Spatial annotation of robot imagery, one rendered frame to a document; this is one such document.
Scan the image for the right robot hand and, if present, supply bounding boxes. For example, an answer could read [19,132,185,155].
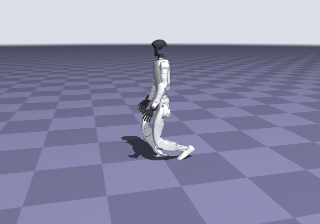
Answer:
[138,95,150,112]

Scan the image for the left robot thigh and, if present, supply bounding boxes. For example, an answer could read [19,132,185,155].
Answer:
[152,104,170,148]

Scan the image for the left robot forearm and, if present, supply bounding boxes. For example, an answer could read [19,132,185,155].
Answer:
[151,83,165,109]

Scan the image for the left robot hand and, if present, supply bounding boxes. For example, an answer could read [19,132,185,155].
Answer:
[142,103,158,123]

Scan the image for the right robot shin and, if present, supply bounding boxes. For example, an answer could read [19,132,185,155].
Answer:
[143,133,163,156]

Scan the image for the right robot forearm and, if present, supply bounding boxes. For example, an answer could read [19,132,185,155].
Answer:
[148,83,156,101]

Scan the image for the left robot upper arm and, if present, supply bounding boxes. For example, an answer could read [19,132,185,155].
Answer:
[159,62,169,90]

